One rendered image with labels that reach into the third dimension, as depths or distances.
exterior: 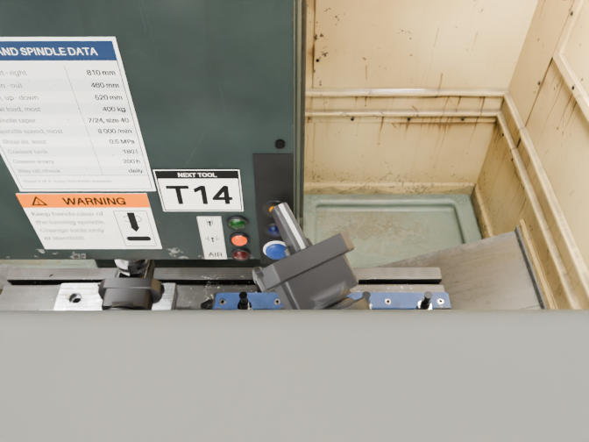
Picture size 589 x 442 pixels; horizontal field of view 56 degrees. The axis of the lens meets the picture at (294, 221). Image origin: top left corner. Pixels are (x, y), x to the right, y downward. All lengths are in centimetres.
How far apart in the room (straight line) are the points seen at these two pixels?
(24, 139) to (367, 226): 159
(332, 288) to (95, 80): 33
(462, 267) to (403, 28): 74
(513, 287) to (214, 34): 135
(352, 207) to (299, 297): 154
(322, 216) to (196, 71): 160
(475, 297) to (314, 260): 114
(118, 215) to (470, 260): 128
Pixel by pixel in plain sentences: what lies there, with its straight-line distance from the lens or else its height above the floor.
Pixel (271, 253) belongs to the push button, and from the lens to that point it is 74.
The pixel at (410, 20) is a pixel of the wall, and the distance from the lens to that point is 174.
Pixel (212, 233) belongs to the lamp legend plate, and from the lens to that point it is 72.
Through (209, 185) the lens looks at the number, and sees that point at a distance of 66.
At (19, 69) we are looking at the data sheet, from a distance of 61.
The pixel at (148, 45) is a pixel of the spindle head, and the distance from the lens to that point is 56.
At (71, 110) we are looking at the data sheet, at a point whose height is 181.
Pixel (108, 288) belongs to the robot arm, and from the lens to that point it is 112.
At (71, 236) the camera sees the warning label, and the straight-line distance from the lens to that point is 78.
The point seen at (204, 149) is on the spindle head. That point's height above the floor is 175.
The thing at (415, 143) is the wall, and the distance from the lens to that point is 202.
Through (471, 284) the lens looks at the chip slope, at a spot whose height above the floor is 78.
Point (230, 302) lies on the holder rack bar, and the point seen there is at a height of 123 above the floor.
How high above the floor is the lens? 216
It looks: 49 degrees down
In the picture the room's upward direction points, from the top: straight up
